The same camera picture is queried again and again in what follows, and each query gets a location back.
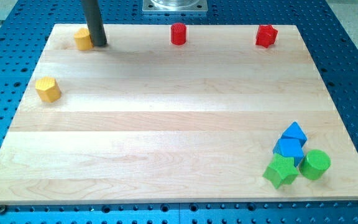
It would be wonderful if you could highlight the yellow heart block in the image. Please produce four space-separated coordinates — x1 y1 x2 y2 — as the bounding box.
73 28 93 50

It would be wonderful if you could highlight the light wooden board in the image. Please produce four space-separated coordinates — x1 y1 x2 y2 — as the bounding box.
0 24 358 205

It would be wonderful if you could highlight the red cylinder block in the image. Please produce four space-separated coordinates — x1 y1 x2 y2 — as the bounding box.
170 22 187 45

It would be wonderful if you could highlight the blue triangle block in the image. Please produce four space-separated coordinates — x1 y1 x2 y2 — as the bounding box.
281 121 308 147

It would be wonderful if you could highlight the red star block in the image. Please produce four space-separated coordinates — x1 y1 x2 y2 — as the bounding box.
255 24 278 48

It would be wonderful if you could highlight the blue cube block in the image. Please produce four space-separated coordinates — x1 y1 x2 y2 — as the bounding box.
273 139 304 167

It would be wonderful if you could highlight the green star block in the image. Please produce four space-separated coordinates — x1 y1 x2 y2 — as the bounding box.
262 153 299 189

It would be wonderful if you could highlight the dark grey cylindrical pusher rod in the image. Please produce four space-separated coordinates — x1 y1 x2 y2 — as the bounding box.
81 0 107 47

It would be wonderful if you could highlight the yellow hexagon block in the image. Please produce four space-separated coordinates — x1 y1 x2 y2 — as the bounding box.
35 77 61 103

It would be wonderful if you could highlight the green cylinder block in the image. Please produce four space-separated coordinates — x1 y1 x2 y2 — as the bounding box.
299 149 331 180

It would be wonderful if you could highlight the blue perforated metal table plate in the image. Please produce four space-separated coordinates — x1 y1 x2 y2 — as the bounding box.
0 1 358 223

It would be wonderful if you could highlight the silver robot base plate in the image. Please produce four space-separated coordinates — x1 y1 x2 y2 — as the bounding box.
142 0 208 12

